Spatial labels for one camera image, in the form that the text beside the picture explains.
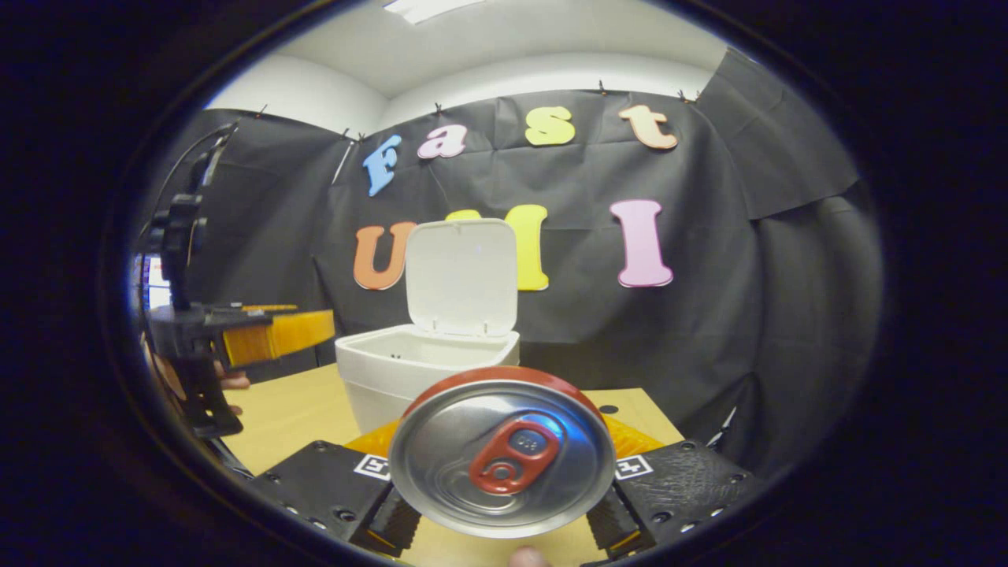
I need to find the red pop can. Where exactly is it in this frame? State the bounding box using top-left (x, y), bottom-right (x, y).
top-left (387, 366), bottom-right (617, 540)

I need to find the wooden desktop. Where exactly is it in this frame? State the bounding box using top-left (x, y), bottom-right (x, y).
top-left (222, 362), bottom-right (686, 567)

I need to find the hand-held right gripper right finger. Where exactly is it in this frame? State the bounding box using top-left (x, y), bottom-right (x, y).
top-left (585, 413), bottom-right (762, 558)

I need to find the white desktop garbage bin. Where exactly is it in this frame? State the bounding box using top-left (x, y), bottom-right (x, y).
top-left (335, 218), bottom-right (521, 435)

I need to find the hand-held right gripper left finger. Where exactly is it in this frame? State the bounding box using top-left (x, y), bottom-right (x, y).
top-left (250, 417), bottom-right (423, 558)

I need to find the ceiling light panel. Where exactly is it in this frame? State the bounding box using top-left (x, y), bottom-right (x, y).
top-left (384, 0), bottom-right (487, 25)

